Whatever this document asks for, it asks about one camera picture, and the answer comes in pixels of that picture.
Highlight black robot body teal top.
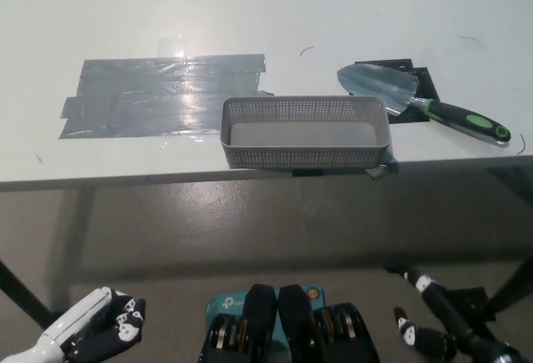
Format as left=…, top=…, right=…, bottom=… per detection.
left=198, top=282, right=382, bottom=363

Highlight black table leg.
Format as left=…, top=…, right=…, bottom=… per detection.
left=485, top=258, right=533, bottom=318
left=0, top=258, right=52, bottom=327

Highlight garden trowel black green handle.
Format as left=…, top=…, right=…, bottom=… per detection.
left=336, top=62, right=511, bottom=144

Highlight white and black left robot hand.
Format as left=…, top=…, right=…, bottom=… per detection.
left=0, top=286, right=147, bottom=363

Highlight large gray duct tape patch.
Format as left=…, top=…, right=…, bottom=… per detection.
left=57, top=53, right=276, bottom=142

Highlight small gray tape piece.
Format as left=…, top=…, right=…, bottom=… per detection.
left=365, top=157, right=399, bottom=181

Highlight gray perforated plastic basket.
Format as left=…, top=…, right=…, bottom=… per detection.
left=219, top=95, right=392, bottom=170

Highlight black floor tape patch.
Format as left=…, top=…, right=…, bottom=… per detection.
left=446, top=286, right=496, bottom=323

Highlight black tape patch on desk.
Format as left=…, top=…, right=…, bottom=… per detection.
left=353, top=59, right=441, bottom=125

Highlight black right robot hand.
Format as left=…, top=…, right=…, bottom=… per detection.
left=386, top=265, right=521, bottom=363

